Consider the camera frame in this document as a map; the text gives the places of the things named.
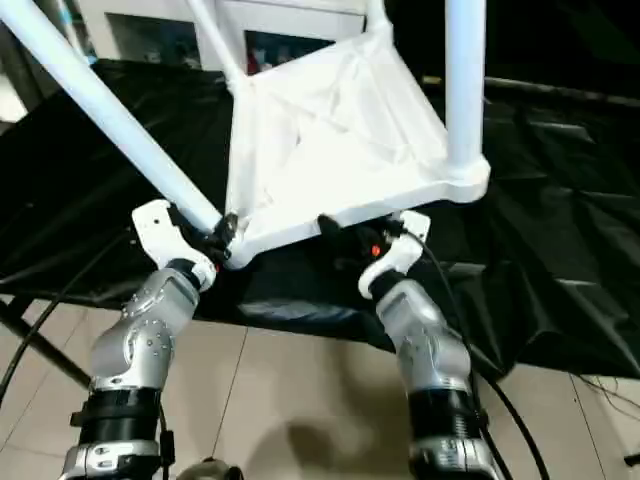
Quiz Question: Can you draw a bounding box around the black metal stand leg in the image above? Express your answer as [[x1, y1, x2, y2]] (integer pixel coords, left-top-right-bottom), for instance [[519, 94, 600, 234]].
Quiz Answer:
[[0, 295, 96, 393]]

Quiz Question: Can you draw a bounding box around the white plastic table leg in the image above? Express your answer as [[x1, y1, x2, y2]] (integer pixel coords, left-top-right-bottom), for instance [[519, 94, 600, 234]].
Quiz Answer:
[[442, 0, 491, 191], [364, 0, 393, 41], [185, 0, 251, 91], [0, 0, 226, 239]]

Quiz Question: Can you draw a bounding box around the grey curtain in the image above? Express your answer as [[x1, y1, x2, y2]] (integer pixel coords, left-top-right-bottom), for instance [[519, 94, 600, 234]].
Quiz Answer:
[[0, 0, 91, 121]]

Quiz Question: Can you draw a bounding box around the black furniture with gold label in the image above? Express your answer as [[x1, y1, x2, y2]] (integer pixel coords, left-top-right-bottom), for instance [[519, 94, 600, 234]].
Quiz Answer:
[[385, 0, 640, 101]]

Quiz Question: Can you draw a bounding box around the black mat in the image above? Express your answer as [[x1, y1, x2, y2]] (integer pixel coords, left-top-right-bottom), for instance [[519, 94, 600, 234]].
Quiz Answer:
[[0, 58, 640, 381]]

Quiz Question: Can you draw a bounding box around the white cabinet with glass doors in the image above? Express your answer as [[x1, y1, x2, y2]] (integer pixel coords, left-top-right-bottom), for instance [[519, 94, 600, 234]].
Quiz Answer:
[[75, 0, 366, 76]]

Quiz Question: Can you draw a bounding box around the white plastic table top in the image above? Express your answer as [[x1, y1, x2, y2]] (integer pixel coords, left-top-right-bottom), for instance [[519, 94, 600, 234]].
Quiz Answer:
[[225, 25, 493, 271]]

